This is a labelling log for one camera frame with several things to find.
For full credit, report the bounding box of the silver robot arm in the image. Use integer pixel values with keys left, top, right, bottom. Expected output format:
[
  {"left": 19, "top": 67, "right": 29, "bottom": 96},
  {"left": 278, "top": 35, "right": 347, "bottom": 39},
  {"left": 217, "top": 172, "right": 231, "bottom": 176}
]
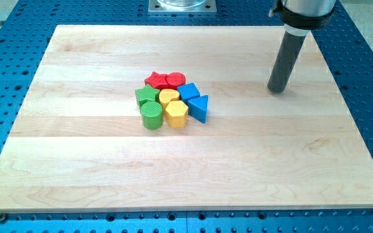
[{"left": 268, "top": 0, "right": 336, "bottom": 30}]

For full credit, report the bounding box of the blue cube block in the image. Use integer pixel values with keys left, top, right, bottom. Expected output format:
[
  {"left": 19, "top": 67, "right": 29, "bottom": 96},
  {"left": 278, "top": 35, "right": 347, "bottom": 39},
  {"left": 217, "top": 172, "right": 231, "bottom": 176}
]
[{"left": 177, "top": 83, "right": 200, "bottom": 103}]

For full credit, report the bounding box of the wooden board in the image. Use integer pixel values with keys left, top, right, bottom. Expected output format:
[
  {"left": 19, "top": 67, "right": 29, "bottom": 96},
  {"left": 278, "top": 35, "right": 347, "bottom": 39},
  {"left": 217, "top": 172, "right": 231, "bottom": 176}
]
[{"left": 0, "top": 25, "right": 373, "bottom": 213}]

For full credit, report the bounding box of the left board stop screw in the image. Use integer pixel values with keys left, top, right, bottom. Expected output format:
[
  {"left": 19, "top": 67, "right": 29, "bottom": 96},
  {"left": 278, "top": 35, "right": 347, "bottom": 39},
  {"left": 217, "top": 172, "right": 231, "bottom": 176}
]
[{"left": 0, "top": 213, "right": 7, "bottom": 223}]

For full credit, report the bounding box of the yellow hexagon block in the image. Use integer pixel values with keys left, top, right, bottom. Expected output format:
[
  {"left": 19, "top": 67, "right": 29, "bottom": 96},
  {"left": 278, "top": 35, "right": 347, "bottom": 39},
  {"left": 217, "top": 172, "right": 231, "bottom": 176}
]
[{"left": 165, "top": 100, "right": 188, "bottom": 128}]

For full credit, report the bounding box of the blue triangle block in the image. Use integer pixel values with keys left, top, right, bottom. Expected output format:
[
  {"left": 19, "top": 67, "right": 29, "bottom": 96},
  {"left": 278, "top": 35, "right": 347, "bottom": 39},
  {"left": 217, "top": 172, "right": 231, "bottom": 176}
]
[{"left": 187, "top": 95, "right": 209, "bottom": 124}]

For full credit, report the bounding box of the yellow rounded block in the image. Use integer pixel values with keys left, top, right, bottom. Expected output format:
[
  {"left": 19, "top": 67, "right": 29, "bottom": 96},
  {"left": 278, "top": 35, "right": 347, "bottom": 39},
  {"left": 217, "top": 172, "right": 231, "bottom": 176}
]
[{"left": 159, "top": 89, "right": 180, "bottom": 110}]

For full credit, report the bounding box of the green cylinder block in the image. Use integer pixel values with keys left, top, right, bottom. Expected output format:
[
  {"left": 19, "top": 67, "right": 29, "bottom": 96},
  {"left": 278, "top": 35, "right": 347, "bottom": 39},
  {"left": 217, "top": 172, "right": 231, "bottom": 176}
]
[{"left": 140, "top": 102, "right": 163, "bottom": 130}]

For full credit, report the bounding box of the red cylinder block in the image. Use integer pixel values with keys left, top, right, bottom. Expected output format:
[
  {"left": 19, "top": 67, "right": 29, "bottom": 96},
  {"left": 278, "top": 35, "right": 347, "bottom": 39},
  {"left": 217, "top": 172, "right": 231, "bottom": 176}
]
[{"left": 166, "top": 72, "right": 186, "bottom": 90}]

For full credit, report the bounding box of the red star block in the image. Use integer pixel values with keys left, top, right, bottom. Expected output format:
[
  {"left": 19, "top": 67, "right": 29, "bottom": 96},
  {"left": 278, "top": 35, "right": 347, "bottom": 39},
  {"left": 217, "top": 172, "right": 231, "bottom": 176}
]
[{"left": 144, "top": 71, "right": 169, "bottom": 90}]

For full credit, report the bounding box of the green star block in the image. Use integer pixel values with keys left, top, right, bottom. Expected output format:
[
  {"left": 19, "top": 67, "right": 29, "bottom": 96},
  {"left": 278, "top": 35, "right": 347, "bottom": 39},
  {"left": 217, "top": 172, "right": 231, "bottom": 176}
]
[{"left": 135, "top": 84, "right": 160, "bottom": 107}]

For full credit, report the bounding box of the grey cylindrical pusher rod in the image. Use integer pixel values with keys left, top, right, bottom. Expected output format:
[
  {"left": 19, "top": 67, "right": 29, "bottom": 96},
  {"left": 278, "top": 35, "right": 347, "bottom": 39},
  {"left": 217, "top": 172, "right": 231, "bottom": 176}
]
[{"left": 267, "top": 25, "right": 310, "bottom": 93}]

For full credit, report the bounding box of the blue perforated table plate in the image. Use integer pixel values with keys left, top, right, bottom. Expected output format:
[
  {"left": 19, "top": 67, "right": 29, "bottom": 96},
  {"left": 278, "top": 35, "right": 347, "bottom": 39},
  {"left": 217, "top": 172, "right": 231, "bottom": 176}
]
[{"left": 0, "top": 0, "right": 373, "bottom": 232}]

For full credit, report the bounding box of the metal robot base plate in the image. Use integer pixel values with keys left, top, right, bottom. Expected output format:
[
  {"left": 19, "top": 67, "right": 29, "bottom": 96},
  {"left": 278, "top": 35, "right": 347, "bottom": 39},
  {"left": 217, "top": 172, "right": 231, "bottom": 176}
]
[{"left": 148, "top": 0, "right": 217, "bottom": 13}]

